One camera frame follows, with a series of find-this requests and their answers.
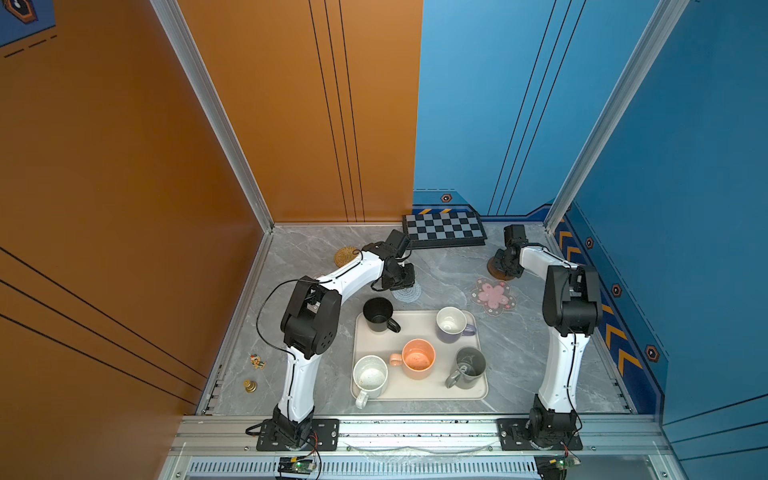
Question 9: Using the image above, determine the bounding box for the light blue woven coaster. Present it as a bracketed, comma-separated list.
[392, 283, 422, 303]

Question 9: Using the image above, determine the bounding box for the pink flower coaster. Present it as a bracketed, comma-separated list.
[470, 278, 517, 316]

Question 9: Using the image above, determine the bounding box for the woven rattan coaster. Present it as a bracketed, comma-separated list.
[334, 246, 361, 268]

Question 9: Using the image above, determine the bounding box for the brown wooden coaster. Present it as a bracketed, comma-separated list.
[487, 258, 517, 281]

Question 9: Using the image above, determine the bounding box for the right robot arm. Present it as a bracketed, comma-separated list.
[487, 243, 603, 450]

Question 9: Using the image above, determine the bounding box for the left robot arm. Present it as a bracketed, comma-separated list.
[268, 231, 415, 449]

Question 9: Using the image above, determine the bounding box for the black mug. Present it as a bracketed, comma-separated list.
[363, 297, 402, 333]

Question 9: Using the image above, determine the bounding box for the folded checkerboard box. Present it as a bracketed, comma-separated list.
[402, 209, 487, 249]

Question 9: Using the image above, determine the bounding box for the lavender mug white inside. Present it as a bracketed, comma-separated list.
[436, 307, 477, 343]

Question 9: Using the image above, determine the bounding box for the orange pink mug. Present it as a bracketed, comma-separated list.
[389, 339, 436, 380]

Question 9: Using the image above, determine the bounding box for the cream serving tray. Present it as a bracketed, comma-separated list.
[353, 310, 489, 402]

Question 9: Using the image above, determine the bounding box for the grey green mug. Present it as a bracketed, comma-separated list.
[444, 347, 487, 390]

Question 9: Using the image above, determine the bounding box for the small brass bell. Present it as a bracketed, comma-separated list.
[243, 380, 258, 393]

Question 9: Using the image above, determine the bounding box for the green circuit board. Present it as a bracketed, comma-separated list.
[276, 456, 317, 479]

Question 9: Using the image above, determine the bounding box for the right small circuit board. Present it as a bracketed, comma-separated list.
[534, 456, 581, 480]

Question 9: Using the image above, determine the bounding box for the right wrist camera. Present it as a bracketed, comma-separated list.
[504, 224, 528, 248]

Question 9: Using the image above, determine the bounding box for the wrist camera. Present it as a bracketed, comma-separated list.
[385, 229, 411, 259]
[504, 224, 528, 248]

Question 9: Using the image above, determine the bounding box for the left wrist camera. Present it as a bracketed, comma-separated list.
[385, 229, 411, 259]

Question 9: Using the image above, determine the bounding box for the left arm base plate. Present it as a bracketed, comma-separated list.
[256, 418, 340, 452]

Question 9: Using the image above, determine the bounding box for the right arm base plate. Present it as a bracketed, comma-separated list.
[496, 417, 584, 451]

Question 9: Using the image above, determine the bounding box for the aluminium front rail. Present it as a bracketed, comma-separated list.
[170, 414, 672, 458]

